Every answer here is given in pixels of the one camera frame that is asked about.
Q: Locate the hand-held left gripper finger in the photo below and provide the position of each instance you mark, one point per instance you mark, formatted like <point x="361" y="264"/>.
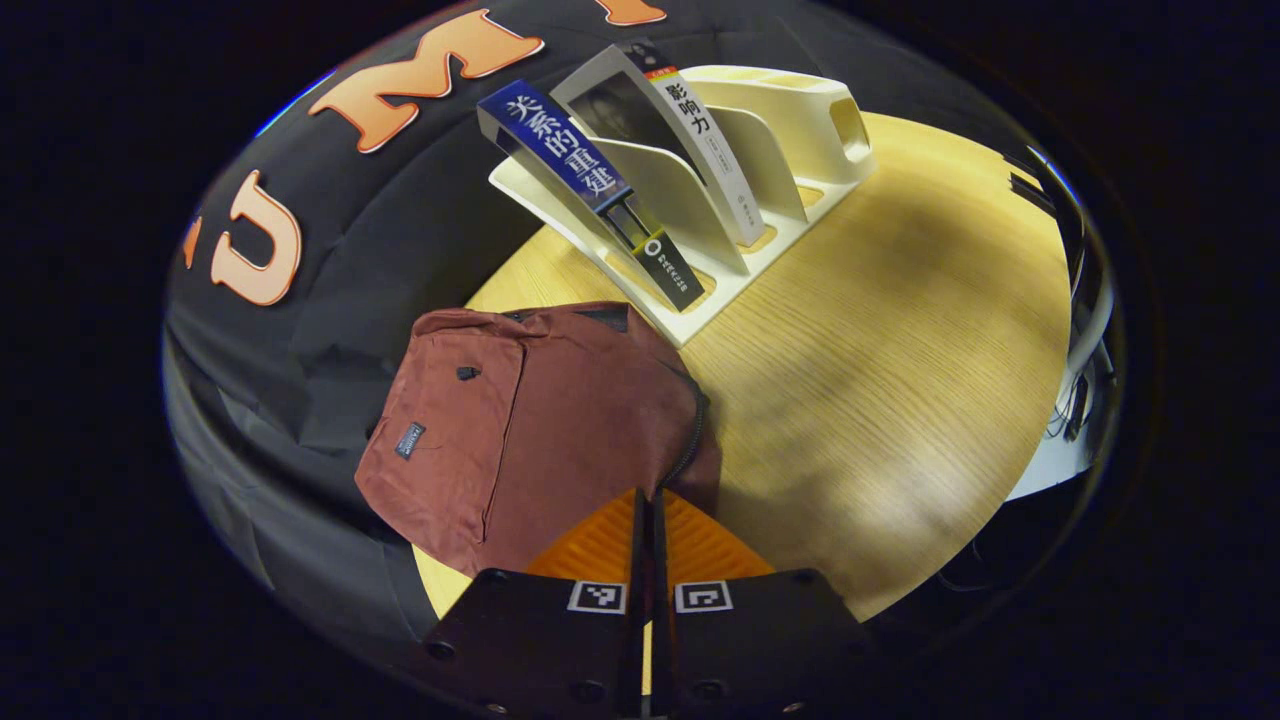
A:
<point x="636" y="560"/>
<point x="659" y="560"/>

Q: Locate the grey cover book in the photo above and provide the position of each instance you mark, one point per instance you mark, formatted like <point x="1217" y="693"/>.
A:
<point x="700" y="130"/>

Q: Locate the maroon fabric schoolbag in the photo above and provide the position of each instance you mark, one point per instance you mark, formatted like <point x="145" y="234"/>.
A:
<point x="560" y="430"/>

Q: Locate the black backdrop cloth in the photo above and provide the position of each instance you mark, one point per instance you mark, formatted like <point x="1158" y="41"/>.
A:
<point x="300" y="380"/>

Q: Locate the blue cover book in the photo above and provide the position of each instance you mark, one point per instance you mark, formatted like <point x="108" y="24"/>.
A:
<point x="560" y="150"/>

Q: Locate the white slotted bookshelf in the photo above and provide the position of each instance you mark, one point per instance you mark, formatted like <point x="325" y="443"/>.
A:
<point x="800" y="130"/>

